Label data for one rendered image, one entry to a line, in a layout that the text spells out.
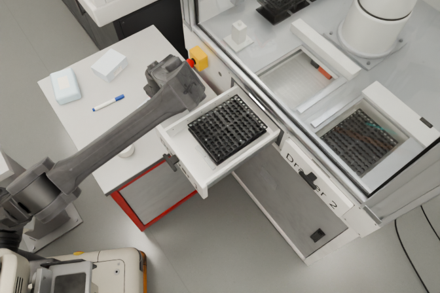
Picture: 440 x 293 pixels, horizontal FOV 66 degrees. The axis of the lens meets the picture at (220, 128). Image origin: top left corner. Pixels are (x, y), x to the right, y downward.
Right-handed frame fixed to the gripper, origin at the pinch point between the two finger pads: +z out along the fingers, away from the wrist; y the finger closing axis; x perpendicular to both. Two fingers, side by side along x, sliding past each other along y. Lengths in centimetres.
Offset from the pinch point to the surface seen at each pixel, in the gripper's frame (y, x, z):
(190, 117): -16.4, 0.4, -7.6
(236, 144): -36.3, -1.6, -9.1
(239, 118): -30.6, -10.1, -8.7
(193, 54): 1.4, -20.8, -9.1
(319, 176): -64, -9, -12
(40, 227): 31, 73, 66
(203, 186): -38.5, 17.6, -12.5
